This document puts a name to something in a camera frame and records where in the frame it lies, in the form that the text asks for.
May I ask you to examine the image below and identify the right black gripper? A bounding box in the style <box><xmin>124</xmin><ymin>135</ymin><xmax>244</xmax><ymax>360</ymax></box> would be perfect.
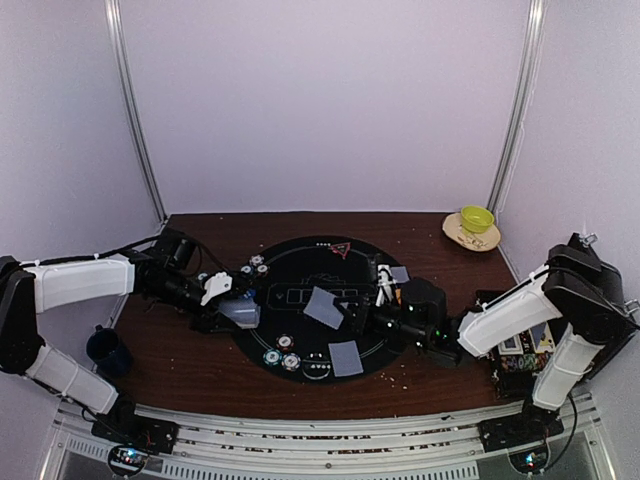
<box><xmin>333</xmin><ymin>295</ymin><xmax>431</xmax><ymax>351</ymax></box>

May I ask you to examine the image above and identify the grey card deck box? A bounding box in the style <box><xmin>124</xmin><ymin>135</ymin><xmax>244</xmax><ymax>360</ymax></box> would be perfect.
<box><xmin>218</xmin><ymin>298</ymin><xmax>261</xmax><ymax>329</ymax></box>

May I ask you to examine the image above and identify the face down card front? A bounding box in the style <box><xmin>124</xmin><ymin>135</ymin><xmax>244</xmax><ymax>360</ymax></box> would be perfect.
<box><xmin>328</xmin><ymin>340</ymin><xmax>364</xmax><ymax>378</ymax></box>

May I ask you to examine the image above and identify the face down card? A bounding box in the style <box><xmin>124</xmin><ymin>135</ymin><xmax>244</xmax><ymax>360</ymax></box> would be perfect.
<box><xmin>390</xmin><ymin>266</ymin><xmax>410</xmax><ymax>284</ymax></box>
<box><xmin>328</xmin><ymin>340</ymin><xmax>364</xmax><ymax>378</ymax></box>
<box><xmin>303</xmin><ymin>287</ymin><xmax>344</xmax><ymax>330</ymax></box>

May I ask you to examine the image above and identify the red triangular dealer marker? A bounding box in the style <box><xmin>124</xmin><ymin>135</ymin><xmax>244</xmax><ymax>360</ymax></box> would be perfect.
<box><xmin>330</xmin><ymin>242</ymin><xmax>351</xmax><ymax>259</ymax></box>

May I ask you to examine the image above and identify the dark red chip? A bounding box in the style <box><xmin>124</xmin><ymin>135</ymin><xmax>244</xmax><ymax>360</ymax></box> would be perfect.
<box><xmin>256</xmin><ymin>265</ymin><xmax>269</xmax><ymax>277</ymax></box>

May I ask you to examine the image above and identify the blue orange ten chip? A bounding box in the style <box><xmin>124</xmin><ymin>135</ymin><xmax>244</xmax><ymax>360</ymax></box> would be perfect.
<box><xmin>250</xmin><ymin>255</ymin><xmax>264</xmax><ymax>267</ymax></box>

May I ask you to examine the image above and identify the black white chip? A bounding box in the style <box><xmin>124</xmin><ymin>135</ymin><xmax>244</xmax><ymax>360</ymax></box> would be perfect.
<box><xmin>276</xmin><ymin>334</ymin><xmax>294</xmax><ymax>352</ymax></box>

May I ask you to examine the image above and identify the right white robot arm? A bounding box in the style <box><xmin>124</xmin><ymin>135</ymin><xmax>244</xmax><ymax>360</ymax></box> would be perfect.
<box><xmin>333</xmin><ymin>235</ymin><xmax>639</xmax><ymax>442</ymax></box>

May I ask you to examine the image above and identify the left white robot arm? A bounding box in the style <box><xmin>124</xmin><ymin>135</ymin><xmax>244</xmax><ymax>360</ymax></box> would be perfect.
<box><xmin>1</xmin><ymin>228</ymin><xmax>264</xmax><ymax>444</ymax></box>

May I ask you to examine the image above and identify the round black poker mat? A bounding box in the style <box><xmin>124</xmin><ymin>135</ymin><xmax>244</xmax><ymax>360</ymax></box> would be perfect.
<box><xmin>233</xmin><ymin>236</ymin><xmax>406</xmax><ymax>384</ymax></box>

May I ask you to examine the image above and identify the dark blue mug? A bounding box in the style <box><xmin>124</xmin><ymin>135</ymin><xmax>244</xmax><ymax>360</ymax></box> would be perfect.
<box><xmin>86</xmin><ymin>325</ymin><xmax>134</xmax><ymax>378</ymax></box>

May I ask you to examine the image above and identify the beige plate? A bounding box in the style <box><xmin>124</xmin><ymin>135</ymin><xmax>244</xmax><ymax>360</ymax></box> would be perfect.
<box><xmin>442</xmin><ymin>212</ymin><xmax>502</xmax><ymax>252</ymax></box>

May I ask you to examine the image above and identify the green plastic bowl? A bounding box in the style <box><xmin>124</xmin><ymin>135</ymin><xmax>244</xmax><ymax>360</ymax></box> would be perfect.
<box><xmin>460</xmin><ymin>205</ymin><xmax>495</xmax><ymax>233</ymax></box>

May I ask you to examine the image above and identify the playing card deck in case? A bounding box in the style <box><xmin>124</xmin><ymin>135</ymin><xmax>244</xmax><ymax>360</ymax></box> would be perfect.
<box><xmin>498</xmin><ymin>335</ymin><xmax>524</xmax><ymax>356</ymax></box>

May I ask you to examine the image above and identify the black poker case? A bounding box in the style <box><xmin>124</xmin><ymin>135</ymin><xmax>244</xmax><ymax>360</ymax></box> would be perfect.
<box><xmin>474</xmin><ymin>231</ymin><xmax>640</xmax><ymax>400</ymax></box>

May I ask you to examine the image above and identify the poker chips row in case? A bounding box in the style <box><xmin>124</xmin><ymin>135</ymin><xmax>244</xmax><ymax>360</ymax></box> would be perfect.
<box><xmin>500</xmin><ymin>353</ymin><xmax>551</xmax><ymax>373</ymax></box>

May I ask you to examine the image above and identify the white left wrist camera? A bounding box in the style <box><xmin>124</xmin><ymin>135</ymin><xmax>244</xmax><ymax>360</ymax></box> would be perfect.
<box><xmin>200</xmin><ymin>271</ymin><xmax>233</xmax><ymax>306</ymax></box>

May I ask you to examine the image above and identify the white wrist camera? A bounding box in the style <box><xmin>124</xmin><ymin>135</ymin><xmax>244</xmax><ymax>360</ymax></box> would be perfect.
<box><xmin>375</xmin><ymin>264</ymin><xmax>399</xmax><ymax>307</ymax></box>
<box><xmin>200</xmin><ymin>271</ymin><xmax>233</xmax><ymax>306</ymax></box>

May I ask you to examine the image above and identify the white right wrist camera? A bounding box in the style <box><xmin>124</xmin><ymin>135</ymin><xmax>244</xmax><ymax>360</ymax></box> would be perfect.
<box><xmin>375</xmin><ymin>264</ymin><xmax>399</xmax><ymax>307</ymax></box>

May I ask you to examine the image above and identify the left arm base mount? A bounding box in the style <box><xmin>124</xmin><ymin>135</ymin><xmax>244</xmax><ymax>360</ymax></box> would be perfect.
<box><xmin>91</xmin><ymin>404</ymin><xmax>179</xmax><ymax>455</ymax></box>

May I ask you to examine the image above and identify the aluminium front rail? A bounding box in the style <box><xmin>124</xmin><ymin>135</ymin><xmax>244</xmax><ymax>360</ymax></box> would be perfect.
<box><xmin>36</xmin><ymin>393</ymin><xmax>623</xmax><ymax>479</ymax></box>

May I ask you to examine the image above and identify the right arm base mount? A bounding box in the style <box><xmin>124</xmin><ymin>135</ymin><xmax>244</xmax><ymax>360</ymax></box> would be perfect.
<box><xmin>478</xmin><ymin>400</ymin><xmax>564</xmax><ymax>452</ymax></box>

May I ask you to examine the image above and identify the left aluminium frame post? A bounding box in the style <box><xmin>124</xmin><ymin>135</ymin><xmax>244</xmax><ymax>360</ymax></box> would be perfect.
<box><xmin>104</xmin><ymin>0</ymin><xmax>168</xmax><ymax>224</ymax></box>

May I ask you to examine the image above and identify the aluminium frame post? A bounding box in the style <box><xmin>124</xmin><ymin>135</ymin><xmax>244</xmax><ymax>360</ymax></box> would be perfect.
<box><xmin>487</xmin><ymin>0</ymin><xmax>548</xmax><ymax>218</ymax></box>
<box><xmin>104</xmin><ymin>0</ymin><xmax>168</xmax><ymax>224</ymax></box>

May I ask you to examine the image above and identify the right aluminium frame post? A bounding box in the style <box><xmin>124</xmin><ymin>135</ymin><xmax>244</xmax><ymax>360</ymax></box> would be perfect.
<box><xmin>487</xmin><ymin>0</ymin><xmax>548</xmax><ymax>218</ymax></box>

